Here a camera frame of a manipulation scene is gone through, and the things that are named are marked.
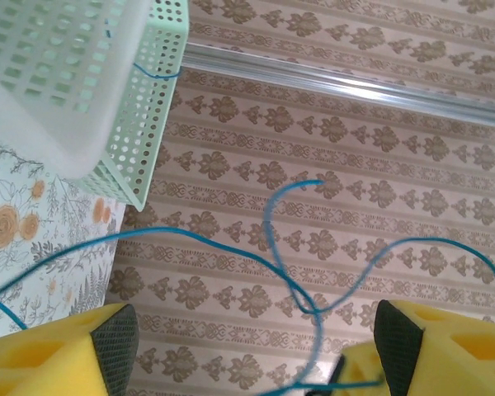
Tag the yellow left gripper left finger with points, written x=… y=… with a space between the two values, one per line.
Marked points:
x=37 y=363

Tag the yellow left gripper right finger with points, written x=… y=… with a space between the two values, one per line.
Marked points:
x=449 y=359

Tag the floral tablecloth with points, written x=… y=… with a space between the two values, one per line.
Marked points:
x=24 y=255

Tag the white plastic basket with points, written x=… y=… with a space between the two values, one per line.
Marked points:
x=66 y=123

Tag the mint green plastic basket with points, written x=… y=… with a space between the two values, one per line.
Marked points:
x=156 y=103

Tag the aluminium frame post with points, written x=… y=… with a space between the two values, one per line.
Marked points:
x=354 y=88

